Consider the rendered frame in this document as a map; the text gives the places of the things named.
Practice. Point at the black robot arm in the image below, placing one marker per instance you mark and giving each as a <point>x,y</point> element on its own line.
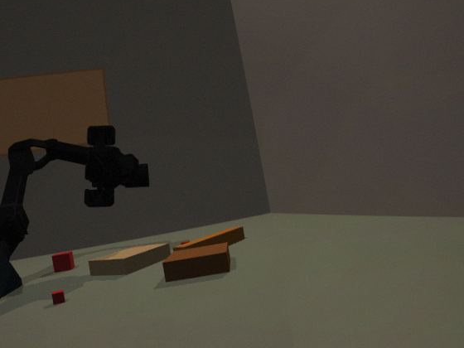
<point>13,219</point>

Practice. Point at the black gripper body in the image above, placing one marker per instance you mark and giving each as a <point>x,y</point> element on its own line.
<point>100,136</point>

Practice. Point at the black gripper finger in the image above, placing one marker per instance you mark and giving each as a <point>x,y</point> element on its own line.
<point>103,152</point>
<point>95,169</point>

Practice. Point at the orange bar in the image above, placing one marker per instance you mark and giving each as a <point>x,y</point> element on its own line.
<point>231,236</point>

